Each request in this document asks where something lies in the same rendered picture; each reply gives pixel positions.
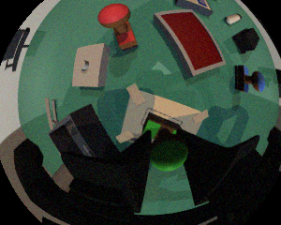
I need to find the brown mug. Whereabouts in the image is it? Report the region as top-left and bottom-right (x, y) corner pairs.
(52, 164), (74, 192)

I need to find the small white cylinder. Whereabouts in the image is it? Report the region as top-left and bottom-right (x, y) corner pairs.
(226, 14), (242, 23)

